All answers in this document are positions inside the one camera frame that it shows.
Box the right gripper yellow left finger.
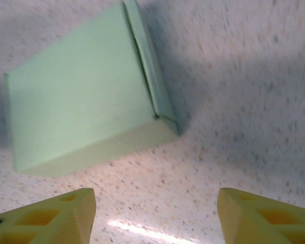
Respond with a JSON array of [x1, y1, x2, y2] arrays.
[[0, 188, 97, 244]]

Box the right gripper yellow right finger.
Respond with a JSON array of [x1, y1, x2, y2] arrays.
[[217, 187, 305, 244]]

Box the green paper box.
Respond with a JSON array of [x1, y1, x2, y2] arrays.
[[4, 0, 180, 178]]

